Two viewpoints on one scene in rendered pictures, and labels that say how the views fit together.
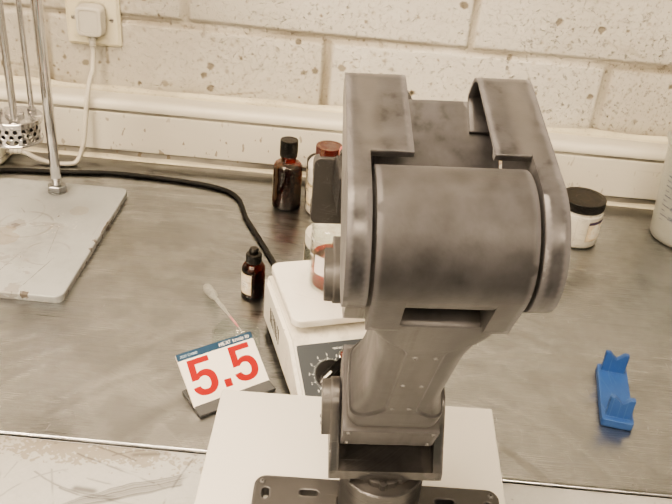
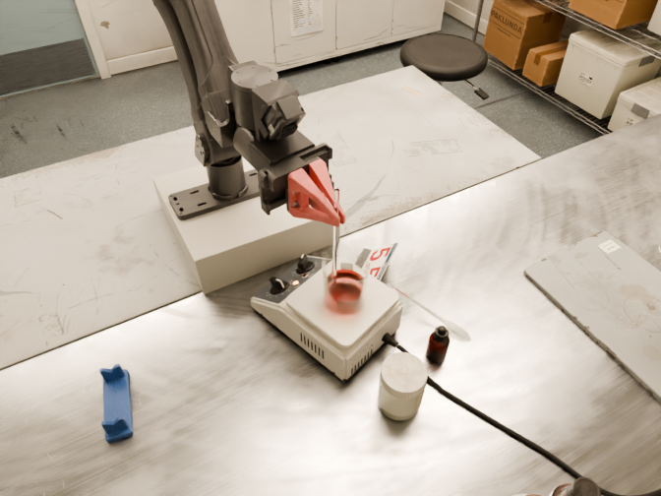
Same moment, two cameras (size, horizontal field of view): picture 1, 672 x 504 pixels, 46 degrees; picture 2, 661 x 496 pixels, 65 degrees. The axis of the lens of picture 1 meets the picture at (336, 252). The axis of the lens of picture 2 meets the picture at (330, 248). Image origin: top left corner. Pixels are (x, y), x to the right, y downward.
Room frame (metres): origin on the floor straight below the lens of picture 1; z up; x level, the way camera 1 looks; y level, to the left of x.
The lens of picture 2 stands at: (1.14, -0.23, 1.56)
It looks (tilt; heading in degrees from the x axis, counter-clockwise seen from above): 46 degrees down; 151
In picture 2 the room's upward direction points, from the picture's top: straight up
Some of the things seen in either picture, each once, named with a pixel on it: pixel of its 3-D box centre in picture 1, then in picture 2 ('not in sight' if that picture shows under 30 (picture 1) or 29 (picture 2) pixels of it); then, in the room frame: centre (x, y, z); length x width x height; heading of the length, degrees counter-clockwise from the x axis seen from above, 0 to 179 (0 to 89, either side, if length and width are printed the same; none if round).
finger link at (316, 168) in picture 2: not in sight; (311, 202); (0.72, -0.03, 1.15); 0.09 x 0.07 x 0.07; 8
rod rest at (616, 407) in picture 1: (616, 386); (114, 399); (0.70, -0.33, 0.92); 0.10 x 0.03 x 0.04; 170
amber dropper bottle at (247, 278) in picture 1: (253, 270); (439, 341); (0.85, 0.10, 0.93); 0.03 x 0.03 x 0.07
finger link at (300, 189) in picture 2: not in sight; (325, 196); (0.71, -0.01, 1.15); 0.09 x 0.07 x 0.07; 8
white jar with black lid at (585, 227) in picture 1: (578, 217); not in sight; (1.08, -0.36, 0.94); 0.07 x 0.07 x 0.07
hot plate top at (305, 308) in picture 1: (332, 289); (342, 299); (0.75, 0.00, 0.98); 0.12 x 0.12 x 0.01; 18
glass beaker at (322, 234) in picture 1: (337, 252); (346, 284); (0.76, 0.00, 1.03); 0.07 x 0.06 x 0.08; 7
